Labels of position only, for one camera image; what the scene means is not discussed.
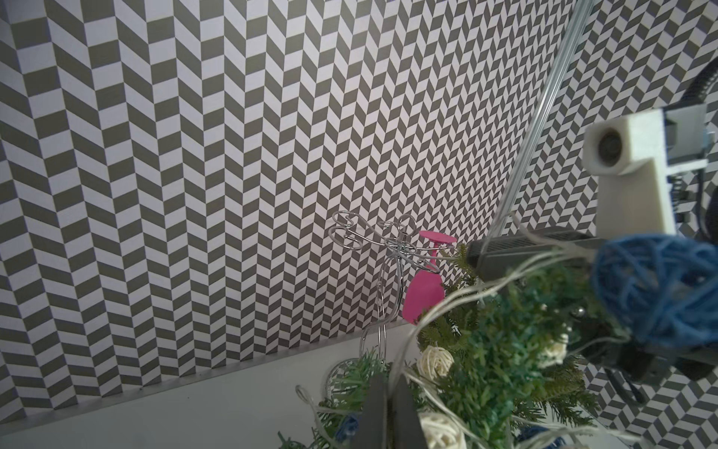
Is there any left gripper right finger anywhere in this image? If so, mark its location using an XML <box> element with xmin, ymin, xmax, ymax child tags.
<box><xmin>392</xmin><ymin>377</ymin><xmax>428</xmax><ymax>449</ymax></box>

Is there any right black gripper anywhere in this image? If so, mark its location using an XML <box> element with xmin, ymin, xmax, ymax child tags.
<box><xmin>465</xmin><ymin>226</ymin><xmax>717</xmax><ymax>387</ymax></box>

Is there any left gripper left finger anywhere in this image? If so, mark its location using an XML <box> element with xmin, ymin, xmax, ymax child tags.
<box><xmin>350</xmin><ymin>374</ymin><xmax>389</xmax><ymax>449</ymax></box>

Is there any dark green christmas tree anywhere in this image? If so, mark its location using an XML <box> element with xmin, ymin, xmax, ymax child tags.
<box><xmin>295</xmin><ymin>249</ymin><xmax>602</xmax><ymax>448</ymax></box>

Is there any rattan ball string light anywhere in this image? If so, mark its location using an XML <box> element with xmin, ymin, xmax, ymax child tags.
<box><xmin>294</xmin><ymin>223</ymin><xmax>718</xmax><ymax>449</ymax></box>

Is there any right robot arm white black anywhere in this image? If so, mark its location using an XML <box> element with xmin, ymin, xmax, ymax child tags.
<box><xmin>466</xmin><ymin>63</ymin><xmax>717</xmax><ymax>392</ymax></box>

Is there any pink hourglass ornament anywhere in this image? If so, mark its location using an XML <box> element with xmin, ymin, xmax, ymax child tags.
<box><xmin>402</xmin><ymin>230</ymin><xmax>457</xmax><ymax>324</ymax></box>

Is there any chrome jewelry stand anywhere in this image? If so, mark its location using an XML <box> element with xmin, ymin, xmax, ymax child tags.
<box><xmin>323</xmin><ymin>210</ymin><xmax>450</xmax><ymax>400</ymax></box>

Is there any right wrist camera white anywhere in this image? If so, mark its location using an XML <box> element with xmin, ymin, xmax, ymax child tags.
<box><xmin>582</xmin><ymin>102</ymin><xmax>710</xmax><ymax>239</ymax></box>

